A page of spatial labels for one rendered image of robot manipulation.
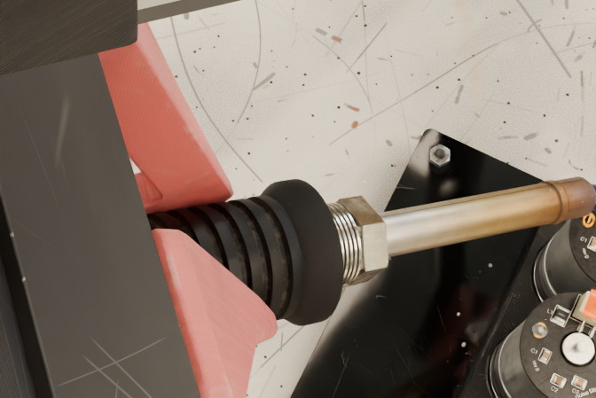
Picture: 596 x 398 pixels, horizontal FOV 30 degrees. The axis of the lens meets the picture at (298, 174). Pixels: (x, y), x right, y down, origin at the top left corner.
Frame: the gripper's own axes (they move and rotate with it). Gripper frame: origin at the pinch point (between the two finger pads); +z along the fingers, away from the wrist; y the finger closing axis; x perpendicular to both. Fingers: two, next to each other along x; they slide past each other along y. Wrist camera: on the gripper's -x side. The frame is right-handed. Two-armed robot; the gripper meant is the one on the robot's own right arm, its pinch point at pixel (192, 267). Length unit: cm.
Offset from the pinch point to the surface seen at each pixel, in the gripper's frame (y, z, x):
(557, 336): -2.2, 9.4, -2.9
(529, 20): 7.4, 17.0, -3.9
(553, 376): -3.0, 9.2, -2.5
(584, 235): -0.3, 10.1, -4.1
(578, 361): -2.9, 9.4, -3.1
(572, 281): -1.0, 11.0, -3.3
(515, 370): -2.5, 9.9, -1.6
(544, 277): -0.5, 12.6, -2.4
